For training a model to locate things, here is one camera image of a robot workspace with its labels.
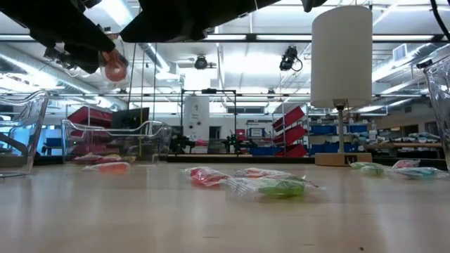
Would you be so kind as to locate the clear wrapped orange candy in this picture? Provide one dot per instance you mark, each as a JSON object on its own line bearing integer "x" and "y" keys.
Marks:
{"x": 258, "y": 172}

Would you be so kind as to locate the clear red candy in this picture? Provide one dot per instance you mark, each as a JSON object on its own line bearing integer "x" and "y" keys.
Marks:
{"x": 115, "y": 68}
{"x": 205, "y": 176}

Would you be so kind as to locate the wooden workbench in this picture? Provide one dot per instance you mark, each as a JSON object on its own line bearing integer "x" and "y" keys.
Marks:
{"x": 415, "y": 144}

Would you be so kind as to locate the black metal frame stand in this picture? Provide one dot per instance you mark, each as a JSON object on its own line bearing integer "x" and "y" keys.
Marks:
{"x": 182, "y": 105}

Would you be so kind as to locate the black flat screen monitor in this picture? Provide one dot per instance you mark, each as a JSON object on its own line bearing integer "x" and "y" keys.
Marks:
{"x": 130, "y": 117}

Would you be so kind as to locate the blue storage bin shelf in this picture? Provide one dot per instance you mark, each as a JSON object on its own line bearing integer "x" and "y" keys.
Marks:
{"x": 321, "y": 130}

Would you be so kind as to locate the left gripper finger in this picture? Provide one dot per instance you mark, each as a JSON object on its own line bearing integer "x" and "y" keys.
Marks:
{"x": 91, "y": 37}
{"x": 84, "y": 61}

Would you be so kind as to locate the black dome ceiling camera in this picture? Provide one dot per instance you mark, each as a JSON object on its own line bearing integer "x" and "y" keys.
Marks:
{"x": 200, "y": 62}

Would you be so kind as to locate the pink candy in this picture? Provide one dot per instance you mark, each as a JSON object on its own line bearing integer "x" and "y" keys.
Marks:
{"x": 91, "y": 158}

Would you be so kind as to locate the white shade table lamp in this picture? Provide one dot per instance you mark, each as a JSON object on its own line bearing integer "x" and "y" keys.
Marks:
{"x": 341, "y": 52}

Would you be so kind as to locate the clear wrapped green candy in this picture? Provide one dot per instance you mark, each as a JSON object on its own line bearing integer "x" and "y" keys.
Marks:
{"x": 281, "y": 188}
{"x": 362, "y": 164}

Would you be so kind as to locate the black ceiling camera rig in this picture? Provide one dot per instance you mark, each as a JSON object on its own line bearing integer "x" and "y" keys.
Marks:
{"x": 289, "y": 58}

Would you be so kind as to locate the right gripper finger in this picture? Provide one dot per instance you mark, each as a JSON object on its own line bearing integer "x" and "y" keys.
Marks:
{"x": 168, "y": 24}

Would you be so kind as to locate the clear plastic bin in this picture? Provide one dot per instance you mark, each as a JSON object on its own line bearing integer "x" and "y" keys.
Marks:
{"x": 105, "y": 140}
{"x": 441, "y": 105}
{"x": 38, "y": 123}

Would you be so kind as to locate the teal wrapped candy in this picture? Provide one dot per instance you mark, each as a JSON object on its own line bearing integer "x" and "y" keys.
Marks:
{"x": 420, "y": 173}

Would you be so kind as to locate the red slanted shelf rack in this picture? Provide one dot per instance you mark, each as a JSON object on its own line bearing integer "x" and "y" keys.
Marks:
{"x": 290, "y": 135}

